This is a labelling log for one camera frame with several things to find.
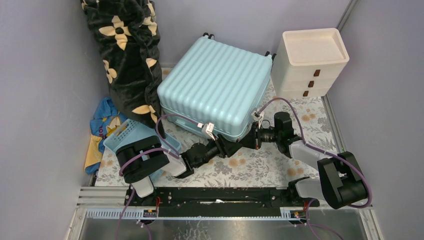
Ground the black floral plush blanket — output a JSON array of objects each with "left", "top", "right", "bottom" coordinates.
[{"left": 81, "top": 0, "right": 162, "bottom": 128}]

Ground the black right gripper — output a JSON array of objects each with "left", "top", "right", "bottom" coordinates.
[{"left": 239, "top": 121, "right": 281, "bottom": 150}]

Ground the light blue ribbed suitcase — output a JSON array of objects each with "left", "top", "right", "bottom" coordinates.
[{"left": 157, "top": 34, "right": 273, "bottom": 142}]

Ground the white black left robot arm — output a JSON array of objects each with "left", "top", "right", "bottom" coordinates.
[{"left": 115, "top": 134, "right": 243, "bottom": 206}]

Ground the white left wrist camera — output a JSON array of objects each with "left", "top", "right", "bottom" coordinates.
[{"left": 197, "top": 122, "right": 216, "bottom": 140}]

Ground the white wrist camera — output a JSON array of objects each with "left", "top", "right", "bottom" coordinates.
[
  {"left": 197, "top": 122, "right": 216, "bottom": 140},
  {"left": 252, "top": 111, "right": 265, "bottom": 127}
]

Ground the white three-drawer storage cabinet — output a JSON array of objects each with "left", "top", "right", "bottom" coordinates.
[{"left": 271, "top": 28, "right": 350, "bottom": 99}]

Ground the light blue perforated plastic basket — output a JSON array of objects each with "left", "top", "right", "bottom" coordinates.
[{"left": 103, "top": 119, "right": 182, "bottom": 182}]

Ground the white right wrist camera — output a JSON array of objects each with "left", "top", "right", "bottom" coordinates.
[{"left": 252, "top": 111, "right": 265, "bottom": 127}]

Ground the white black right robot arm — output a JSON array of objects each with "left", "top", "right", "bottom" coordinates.
[{"left": 239, "top": 111, "right": 370, "bottom": 209}]

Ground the floral patterned floor mat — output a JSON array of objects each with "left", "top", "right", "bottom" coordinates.
[{"left": 94, "top": 97, "right": 337, "bottom": 187}]

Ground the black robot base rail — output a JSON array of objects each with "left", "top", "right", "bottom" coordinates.
[{"left": 124, "top": 181, "right": 320, "bottom": 221}]

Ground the blue yellow cloth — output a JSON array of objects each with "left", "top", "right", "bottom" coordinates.
[{"left": 84, "top": 97, "right": 128, "bottom": 175}]

